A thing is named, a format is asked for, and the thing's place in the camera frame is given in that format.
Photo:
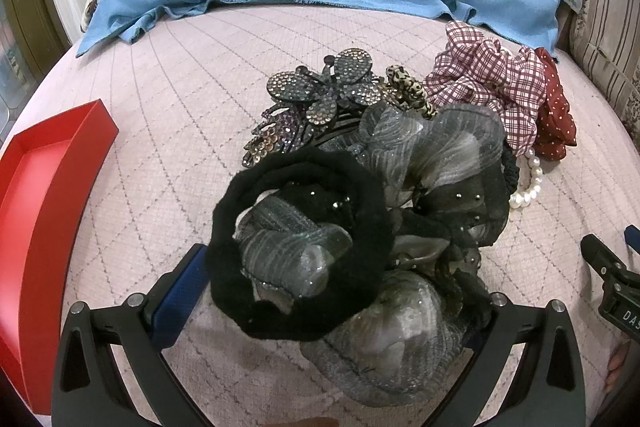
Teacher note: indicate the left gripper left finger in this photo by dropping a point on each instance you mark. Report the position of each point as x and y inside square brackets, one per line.
[88, 389]

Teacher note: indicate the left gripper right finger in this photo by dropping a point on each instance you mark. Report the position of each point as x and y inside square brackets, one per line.
[548, 386]

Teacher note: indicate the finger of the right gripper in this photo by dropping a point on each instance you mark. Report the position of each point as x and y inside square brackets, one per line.
[632, 238]
[599, 257]

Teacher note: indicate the red polka dot scrunchie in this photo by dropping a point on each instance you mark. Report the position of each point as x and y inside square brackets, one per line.
[556, 128]

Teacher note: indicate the grey sheer scrunchie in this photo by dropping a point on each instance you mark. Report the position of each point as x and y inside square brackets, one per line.
[446, 195]

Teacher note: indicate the red white checked scrunchie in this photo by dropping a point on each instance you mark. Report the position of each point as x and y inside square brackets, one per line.
[473, 69]

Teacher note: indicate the leopard print hair clip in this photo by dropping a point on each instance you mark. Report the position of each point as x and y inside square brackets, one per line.
[407, 93]

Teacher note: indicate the black fuzzy scrunchie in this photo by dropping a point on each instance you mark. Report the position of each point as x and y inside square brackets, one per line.
[299, 245]

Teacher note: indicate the rhinestone butterfly hair clip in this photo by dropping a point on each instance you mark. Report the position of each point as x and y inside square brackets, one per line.
[307, 105]

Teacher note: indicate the person's right hand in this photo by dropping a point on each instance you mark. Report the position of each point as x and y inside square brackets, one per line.
[615, 366]

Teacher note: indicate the striped beige pillow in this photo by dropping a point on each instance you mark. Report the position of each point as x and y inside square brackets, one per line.
[604, 42]

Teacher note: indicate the red shallow tray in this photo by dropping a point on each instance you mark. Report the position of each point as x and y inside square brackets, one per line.
[47, 175]

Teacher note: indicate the brown glass panel door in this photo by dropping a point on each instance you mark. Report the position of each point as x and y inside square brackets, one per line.
[32, 41]

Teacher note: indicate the patterned cream blanket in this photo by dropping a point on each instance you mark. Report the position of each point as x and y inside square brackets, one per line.
[87, 14]

